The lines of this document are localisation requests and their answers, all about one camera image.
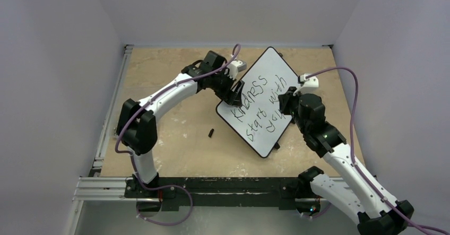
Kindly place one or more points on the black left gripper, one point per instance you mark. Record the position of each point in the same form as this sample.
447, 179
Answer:
233, 98

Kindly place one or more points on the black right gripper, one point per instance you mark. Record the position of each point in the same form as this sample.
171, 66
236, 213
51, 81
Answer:
287, 102

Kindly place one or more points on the white whiteboard black frame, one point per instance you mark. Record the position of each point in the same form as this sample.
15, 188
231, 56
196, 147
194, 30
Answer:
258, 121

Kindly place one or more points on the black marker cap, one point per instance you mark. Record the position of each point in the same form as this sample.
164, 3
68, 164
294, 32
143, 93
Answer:
211, 133

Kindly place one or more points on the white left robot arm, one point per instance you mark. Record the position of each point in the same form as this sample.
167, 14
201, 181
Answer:
138, 120

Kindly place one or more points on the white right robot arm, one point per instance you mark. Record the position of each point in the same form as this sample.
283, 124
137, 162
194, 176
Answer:
371, 207

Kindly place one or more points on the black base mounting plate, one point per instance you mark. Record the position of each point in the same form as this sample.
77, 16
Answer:
170, 193

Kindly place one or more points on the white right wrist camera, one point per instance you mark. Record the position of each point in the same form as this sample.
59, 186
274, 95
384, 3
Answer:
306, 84

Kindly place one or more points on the aluminium extrusion rail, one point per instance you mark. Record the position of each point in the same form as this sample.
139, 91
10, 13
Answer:
101, 189

